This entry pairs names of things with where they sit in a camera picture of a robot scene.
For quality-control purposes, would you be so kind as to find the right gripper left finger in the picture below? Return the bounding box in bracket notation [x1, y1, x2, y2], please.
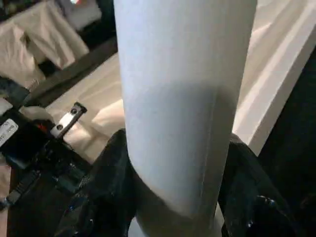
[56, 128, 140, 237]

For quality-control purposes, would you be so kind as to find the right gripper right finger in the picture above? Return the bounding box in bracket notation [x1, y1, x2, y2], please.
[218, 134, 306, 237]

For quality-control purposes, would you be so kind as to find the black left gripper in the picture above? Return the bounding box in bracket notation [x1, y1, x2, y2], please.
[0, 102, 94, 196]

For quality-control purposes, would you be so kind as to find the white plastic table top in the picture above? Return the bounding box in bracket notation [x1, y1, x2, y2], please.
[44, 0, 316, 165]

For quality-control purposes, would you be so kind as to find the white plastic table leg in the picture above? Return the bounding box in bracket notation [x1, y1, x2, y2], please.
[113, 0, 258, 237]

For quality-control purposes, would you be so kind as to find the black mat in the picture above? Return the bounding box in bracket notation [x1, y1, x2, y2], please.
[0, 32, 316, 237]

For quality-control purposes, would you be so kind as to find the white plastic sheet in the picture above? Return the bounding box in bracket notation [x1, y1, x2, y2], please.
[0, 0, 103, 86]

